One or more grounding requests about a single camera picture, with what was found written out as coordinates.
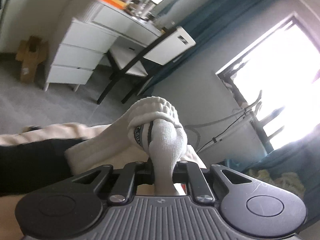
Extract teal curtain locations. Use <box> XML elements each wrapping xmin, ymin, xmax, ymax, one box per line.
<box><xmin>142</xmin><ymin>0</ymin><xmax>276</xmax><ymax>96</ymax></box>
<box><xmin>222</xmin><ymin>126</ymin><xmax>319</xmax><ymax>229</ymax></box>

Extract teal curtain right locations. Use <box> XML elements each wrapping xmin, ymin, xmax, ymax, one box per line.
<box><xmin>222</xmin><ymin>126</ymin><xmax>319</xmax><ymax>229</ymax></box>

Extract striped bed blanket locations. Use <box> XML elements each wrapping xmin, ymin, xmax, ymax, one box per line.
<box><xmin>1</xmin><ymin>120</ymin><xmax>204</xmax><ymax>239</ymax></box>

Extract dark framed window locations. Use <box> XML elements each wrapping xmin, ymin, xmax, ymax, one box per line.
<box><xmin>217</xmin><ymin>14</ymin><xmax>319</xmax><ymax>152</ymax></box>

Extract cardboard box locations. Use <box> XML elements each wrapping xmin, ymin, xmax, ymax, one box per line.
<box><xmin>15</xmin><ymin>36</ymin><xmax>49</xmax><ymax>83</ymax></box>

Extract white black chair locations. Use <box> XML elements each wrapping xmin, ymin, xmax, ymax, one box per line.
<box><xmin>97</xmin><ymin>27</ymin><xmax>196</xmax><ymax>104</ymax></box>

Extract teal curtain left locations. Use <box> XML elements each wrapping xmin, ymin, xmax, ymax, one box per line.
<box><xmin>142</xmin><ymin>0</ymin><xmax>276</xmax><ymax>96</ymax></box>

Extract cream patterned fleece blanket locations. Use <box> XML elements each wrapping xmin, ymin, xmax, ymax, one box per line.
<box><xmin>246</xmin><ymin>169</ymin><xmax>305</xmax><ymax>199</ymax></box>

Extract white sweatpants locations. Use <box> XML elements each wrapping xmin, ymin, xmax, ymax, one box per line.
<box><xmin>65</xmin><ymin>96</ymin><xmax>187</xmax><ymax>196</ymax></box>

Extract white dressing table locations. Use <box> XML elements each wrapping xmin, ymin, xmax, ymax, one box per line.
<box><xmin>43</xmin><ymin>0</ymin><xmax>161</xmax><ymax>90</ymax></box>

